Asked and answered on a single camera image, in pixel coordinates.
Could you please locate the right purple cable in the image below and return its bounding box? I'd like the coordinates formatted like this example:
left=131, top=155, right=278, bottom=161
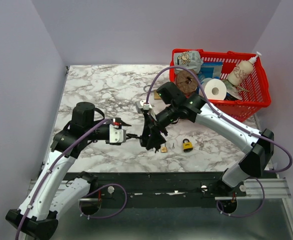
left=145, top=66, right=293, bottom=218

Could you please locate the blue plastic package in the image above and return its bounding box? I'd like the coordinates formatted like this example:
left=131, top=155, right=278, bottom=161
left=197, top=61, right=223, bottom=81

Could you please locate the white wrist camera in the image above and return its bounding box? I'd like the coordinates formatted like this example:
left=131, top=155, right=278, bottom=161
left=109, top=118, right=127, bottom=145
left=135, top=100, right=155, bottom=118

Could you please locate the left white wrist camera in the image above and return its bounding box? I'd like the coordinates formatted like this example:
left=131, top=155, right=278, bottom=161
left=109, top=118, right=127, bottom=145

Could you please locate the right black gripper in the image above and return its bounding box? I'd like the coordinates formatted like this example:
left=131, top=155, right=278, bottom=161
left=141, top=103, right=179, bottom=151

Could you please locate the brown tape roll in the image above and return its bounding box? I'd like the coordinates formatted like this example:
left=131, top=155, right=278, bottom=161
left=175, top=70, right=198, bottom=96

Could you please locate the light blue wipes pack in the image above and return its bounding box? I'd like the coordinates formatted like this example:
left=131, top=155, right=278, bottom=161
left=173, top=50, right=203, bottom=74

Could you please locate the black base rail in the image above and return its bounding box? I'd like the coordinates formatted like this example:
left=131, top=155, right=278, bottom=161
left=63, top=171, right=247, bottom=209

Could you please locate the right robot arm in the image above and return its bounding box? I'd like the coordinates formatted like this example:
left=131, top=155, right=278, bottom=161
left=135, top=82, right=274, bottom=196

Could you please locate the small brass padlock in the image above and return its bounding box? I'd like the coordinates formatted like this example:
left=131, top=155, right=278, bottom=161
left=160, top=143, right=168, bottom=153

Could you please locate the white toilet paper roll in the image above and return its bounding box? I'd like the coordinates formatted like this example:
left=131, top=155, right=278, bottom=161
left=202, top=78, right=227, bottom=101

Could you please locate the yellow padlock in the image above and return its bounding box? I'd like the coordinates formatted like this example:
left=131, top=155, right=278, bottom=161
left=182, top=138, right=193, bottom=153

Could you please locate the large brass padlock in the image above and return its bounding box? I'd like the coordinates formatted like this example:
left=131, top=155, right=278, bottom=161
left=143, top=84, right=162, bottom=101

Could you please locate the red plastic basket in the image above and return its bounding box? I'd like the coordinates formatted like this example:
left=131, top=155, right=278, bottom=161
left=169, top=48, right=272, bottom=123

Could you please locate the cream pump lotion bottle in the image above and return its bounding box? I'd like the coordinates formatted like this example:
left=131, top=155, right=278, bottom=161
left=227, top=51, right=262, bottom=87

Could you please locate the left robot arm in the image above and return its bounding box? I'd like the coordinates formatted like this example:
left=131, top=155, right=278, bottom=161
left=5, top=102, right=128, bottom=240

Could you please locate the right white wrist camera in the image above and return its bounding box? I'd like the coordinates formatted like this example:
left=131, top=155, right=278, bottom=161
left=135, top=100, right=155, bottom=118

